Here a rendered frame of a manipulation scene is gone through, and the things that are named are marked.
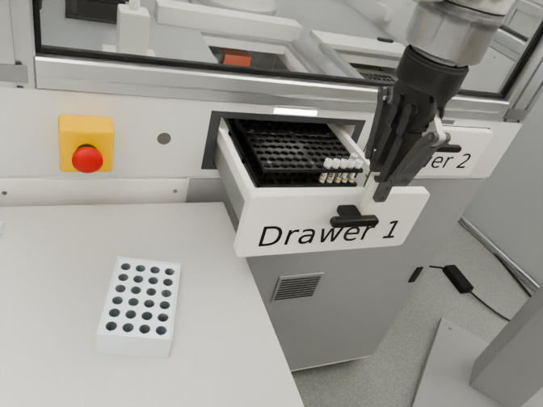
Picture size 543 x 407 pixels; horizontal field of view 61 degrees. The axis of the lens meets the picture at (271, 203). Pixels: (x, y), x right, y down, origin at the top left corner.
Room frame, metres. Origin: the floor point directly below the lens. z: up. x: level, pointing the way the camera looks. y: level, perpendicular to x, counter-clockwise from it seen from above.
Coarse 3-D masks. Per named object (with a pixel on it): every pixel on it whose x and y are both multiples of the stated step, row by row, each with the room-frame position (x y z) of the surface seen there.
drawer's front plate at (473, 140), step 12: (456, 132) 0.88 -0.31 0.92; (468, 132) 0.90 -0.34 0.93; (480, 132) 0.91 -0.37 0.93; (492, 132) 0.93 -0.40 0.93; (456, 144) 0.89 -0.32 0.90; (468, 144) 0.91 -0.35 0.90; (480, 144) 0.92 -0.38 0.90; (432, 156) 0.87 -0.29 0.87; (444, 156) 0.88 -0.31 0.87; (456, 156) 0.90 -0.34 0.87; (468, 156) 0.92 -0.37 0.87; (480, 156) 0.93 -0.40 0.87; (432, 168) 0.88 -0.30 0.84; (444, 168) 0.89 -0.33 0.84; (456, 168) 0.91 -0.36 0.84; (468, 168) 0.93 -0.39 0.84
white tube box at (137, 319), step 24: (120, 264) 0.41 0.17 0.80; (144, 264) 0.42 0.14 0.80; (168, 264) 0.43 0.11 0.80; (120, 288) 0.38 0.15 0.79; (144, 288) 0.38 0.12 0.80; (168, 288) 0.39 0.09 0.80; (120, 312) 0.34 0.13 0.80; (144, 312) 0.35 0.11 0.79; (168, 312) 0.36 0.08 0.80; (96, 336) 0.30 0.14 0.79; (120, 336) 0.31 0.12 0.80; (144, 336) 0.31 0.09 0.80; (168, 336) 0.33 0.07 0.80
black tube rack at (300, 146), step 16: (240, 128) 0.73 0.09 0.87; (256, 128) 0.69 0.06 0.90; (272, 128) 0.71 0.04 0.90; (288, 128) 0.73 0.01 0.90; (304, 128) 0.74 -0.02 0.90; (320, 128) 0.76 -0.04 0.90; (240, 144) 0.67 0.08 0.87; (256, 144) 0.64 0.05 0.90; (272, 144) 0.66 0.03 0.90; (288, 144) 0.67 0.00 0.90; (304, 144) 0.69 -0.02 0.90; (320, 144) 0.71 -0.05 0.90; (336, 144) 0.72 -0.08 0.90; (256, 160) 0.64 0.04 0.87; (272, 160) 0.62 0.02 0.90; (288, 160) 0.63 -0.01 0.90; (304, 160) 0.64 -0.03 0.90; (320, 160) 0.66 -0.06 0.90; (256, 176) 0.59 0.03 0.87; (272, 176) 0.61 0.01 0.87; (288, 176) 0.62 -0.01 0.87; (304, 176) 0.64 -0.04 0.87
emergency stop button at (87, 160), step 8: (80, 152) 0.49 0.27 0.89; (88, 152) 0.50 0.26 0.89; (96, 152) 0.50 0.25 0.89; (72, 160) 0.49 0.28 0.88; (80, 160) 0.49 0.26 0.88; (88, 160) 0.49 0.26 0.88; (96, 160) 0.50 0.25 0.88; (80, 168) 0.49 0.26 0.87; (88, 168) 0.49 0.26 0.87; (96, 168) 0.50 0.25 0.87
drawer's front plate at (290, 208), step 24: (264, 192) 0.48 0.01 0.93; (288, 192) 0.49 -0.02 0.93; (312, 192) 0.51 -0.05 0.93; (336, 192) 0.53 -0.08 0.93; (360, 192) 0.55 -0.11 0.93; (408, 192) 0.59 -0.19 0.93; (264, 216) 0.47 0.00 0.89; (288, 216) 0.49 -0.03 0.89; (312, 216) 0.51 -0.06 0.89; (384, 216) 0.57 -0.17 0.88; (408, 216) 0.60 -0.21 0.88; (240, 240) 0.46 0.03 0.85; (264, 240) 0.48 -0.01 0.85; (288, 240) 0.50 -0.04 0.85; (336, 240) 0.54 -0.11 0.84; (360, 240) 0.56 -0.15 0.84; (384, 240) 0.58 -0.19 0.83
